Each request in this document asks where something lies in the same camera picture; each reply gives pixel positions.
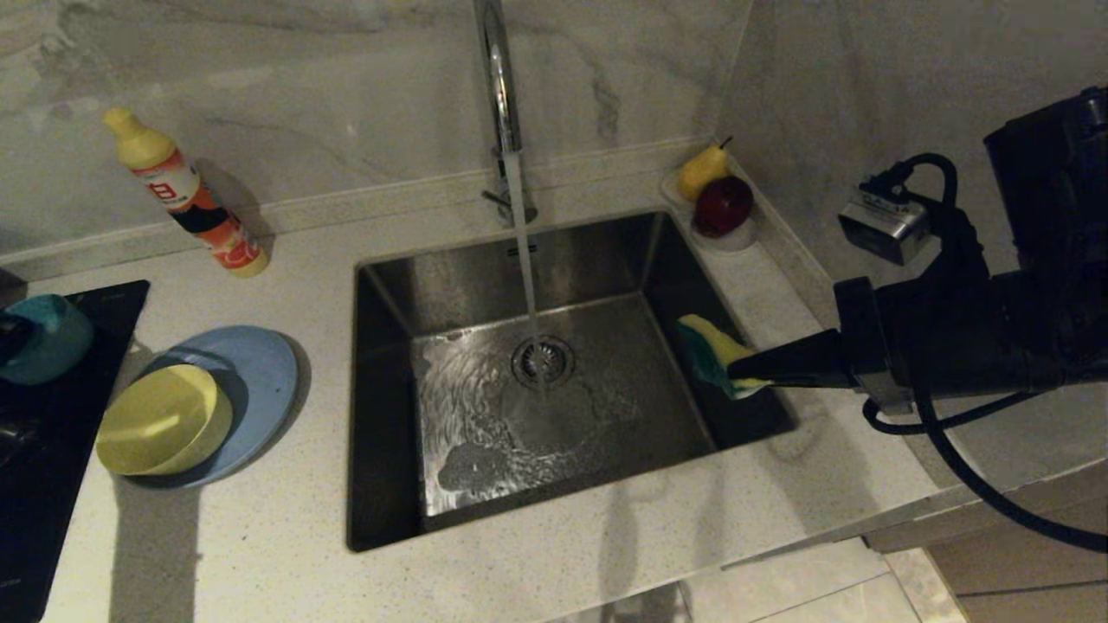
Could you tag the blue plate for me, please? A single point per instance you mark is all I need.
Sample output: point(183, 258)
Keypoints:
point(260, 372)

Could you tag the running water stream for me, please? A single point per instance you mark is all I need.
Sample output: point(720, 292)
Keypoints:
point(524, 251)

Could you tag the red apple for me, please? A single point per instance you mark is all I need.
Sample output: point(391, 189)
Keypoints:
point(721, 208)

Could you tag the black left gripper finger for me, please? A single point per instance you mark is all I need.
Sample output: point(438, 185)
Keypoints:
point(16, 336)

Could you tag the teal bowl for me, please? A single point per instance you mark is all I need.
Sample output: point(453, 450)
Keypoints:
point(61, 337)

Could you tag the metal sink drain strainer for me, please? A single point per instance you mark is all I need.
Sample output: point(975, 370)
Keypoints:
point(554, 368)

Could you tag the yellow bowl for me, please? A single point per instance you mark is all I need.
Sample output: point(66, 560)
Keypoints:
point(164, 420)

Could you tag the yellow sponge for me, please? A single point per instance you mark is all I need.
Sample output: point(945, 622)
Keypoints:
point(710, 355)

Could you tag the stainless steel sink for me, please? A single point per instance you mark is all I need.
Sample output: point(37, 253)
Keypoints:
point(606, 450)

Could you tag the black induction cooktop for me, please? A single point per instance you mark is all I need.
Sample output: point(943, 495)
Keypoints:
point(43, 519)

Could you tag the small white dish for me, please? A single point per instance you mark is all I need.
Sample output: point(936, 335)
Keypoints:
point(736, 243)

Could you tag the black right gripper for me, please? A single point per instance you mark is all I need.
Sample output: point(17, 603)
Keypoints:
point(995, 337)

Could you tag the chrome faucet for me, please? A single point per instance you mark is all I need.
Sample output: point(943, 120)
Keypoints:
point(500, 86)

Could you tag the yellow pear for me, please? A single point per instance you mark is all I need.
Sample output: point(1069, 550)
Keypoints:
point(697, 177)

